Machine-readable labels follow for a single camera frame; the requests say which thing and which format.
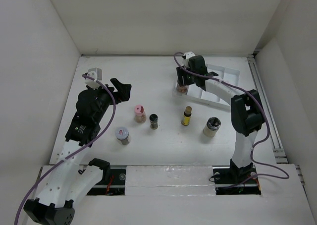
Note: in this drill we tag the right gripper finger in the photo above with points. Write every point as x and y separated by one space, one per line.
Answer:
180 74
189 79

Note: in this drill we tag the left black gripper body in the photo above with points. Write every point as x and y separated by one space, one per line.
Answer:
105 100

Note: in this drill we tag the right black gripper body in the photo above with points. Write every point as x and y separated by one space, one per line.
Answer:
189 68

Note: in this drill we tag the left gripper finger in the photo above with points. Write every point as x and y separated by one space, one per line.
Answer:
117 84
123 94

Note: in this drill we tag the yellow bottle cork cap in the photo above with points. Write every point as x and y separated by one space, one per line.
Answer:
187 116

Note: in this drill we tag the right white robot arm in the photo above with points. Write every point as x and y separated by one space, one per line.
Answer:
245 106

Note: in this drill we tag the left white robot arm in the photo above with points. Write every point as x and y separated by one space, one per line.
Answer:
65 187

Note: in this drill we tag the pink lid spice bottle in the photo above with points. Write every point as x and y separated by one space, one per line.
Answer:
140 115

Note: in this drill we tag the white divided tray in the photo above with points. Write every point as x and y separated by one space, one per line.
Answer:
220 87

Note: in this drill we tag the small black pepper grinder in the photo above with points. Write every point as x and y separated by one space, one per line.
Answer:
153 121

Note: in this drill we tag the dark jar white lid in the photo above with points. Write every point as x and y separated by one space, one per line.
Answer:
122 134

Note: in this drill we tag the jar black lid beige contents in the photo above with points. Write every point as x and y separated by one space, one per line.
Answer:
212 126

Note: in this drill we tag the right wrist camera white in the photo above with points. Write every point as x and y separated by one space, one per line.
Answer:
186 56

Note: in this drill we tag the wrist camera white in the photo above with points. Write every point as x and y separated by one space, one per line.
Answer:
94 74
186 56

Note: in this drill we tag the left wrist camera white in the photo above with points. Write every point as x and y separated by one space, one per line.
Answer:
94 74

